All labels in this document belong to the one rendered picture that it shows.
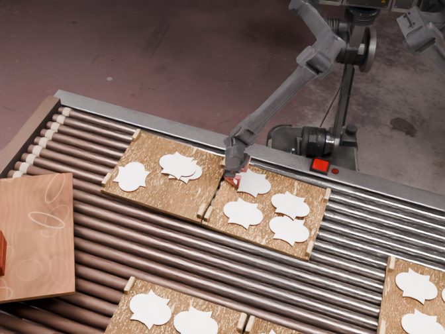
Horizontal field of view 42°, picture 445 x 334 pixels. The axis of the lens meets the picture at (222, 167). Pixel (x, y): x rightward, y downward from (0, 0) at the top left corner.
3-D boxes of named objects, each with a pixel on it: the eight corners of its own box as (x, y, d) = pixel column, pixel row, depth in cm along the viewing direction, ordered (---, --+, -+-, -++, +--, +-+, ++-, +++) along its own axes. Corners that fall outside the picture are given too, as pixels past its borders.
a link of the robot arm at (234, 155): (257, 134, 217) (240, 122, 214) (259, 154, 209) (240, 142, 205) (236, 152, 223) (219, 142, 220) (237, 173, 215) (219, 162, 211)
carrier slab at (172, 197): (138, 132, 247) (138, 130, 246) (230, 160, 240) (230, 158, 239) (100, 191, 224) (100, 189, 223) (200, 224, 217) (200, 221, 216)
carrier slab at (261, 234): (233, 162, 239) (234, 160, 238) (330, 193, 231) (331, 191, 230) (201, 226, 216) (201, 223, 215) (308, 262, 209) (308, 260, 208)
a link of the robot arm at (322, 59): (353, 46, 193) (332, 29, 189) (325, 77, 198) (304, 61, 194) (318, 4, 230) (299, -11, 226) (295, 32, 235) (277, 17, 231)
